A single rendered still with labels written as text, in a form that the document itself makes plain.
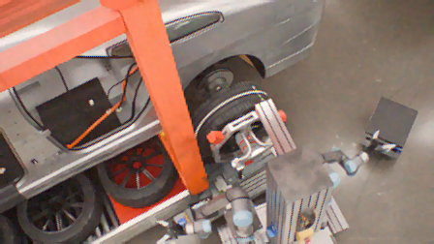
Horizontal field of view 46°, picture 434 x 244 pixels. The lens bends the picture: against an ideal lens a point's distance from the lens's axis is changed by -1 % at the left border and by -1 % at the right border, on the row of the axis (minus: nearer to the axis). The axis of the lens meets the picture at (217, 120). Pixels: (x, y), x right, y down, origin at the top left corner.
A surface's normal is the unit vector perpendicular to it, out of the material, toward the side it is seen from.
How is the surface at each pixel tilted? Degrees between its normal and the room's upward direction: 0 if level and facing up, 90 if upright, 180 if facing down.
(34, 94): 50
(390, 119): 0
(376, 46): 0
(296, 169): 0
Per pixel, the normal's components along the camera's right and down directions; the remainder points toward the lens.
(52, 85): 0.31, 0.28
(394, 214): -0.08, -0.47
